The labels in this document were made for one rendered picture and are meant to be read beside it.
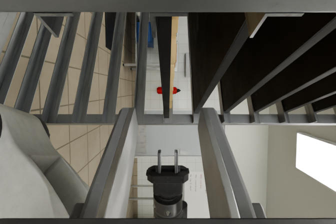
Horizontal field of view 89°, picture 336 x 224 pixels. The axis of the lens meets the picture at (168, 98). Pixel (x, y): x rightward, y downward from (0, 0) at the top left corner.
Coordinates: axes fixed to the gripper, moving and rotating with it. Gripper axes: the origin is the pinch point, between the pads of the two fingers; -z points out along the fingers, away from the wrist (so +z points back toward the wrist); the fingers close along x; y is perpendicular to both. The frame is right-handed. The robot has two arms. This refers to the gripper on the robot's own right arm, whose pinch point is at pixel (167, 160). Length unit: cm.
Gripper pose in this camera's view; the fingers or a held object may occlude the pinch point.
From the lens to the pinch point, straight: 53.3
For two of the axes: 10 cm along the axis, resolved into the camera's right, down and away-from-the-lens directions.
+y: 0.0, 1.8, -9.8
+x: 10.0, 0.0, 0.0
